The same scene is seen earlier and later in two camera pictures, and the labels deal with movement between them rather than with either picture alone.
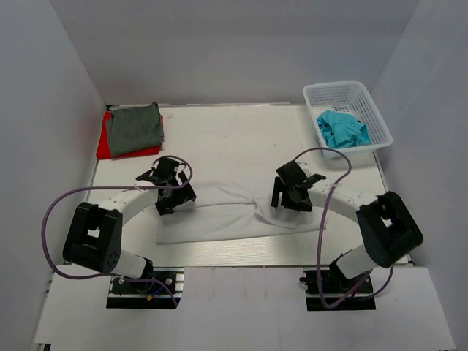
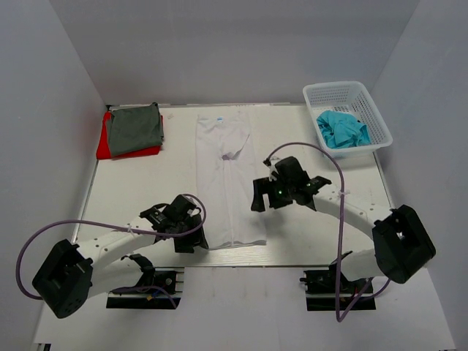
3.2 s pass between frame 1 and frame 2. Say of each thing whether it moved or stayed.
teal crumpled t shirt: stayed
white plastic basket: stayed
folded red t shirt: stayed
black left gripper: moved
